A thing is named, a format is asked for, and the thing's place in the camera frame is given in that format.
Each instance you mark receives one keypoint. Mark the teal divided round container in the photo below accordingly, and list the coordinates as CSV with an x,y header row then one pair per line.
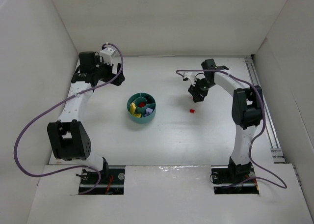
x,y
150,103

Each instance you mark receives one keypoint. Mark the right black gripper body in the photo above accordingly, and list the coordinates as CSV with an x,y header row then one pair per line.
x,y
198,89

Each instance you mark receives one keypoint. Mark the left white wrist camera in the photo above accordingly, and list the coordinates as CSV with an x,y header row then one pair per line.
x,y
108,54

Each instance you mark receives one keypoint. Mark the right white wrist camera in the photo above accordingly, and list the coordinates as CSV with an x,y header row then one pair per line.
x,y
189,76

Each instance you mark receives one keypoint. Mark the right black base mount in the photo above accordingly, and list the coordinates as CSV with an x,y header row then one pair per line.
x,y
225,183

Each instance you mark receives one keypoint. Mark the yellow square lego brick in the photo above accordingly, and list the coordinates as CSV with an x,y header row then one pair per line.
x,y
138,115

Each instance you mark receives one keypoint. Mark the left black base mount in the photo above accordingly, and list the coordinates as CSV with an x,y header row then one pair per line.
x,y
112,185

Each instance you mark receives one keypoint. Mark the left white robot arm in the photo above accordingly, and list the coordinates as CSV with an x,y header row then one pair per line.
x,y
68,137

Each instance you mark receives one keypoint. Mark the lilac lego brick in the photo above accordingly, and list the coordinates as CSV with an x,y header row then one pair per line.
x,y
149,110

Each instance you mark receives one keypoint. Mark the long yellow lego plate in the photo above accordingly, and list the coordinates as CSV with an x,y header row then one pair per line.
x,y
132,108

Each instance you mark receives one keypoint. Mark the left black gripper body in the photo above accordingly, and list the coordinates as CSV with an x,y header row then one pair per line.
x,y
112,73

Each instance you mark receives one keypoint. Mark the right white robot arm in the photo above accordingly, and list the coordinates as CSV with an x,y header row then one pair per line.
x,y
246,114

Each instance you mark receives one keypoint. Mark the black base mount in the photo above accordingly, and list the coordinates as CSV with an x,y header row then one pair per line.
x,y
112,185
225,183

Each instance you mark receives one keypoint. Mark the black square lego plate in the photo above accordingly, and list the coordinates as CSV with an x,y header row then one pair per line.
x,y
146,95

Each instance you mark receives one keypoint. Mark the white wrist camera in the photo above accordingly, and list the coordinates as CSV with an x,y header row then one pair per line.
x,y
108,54
189,76

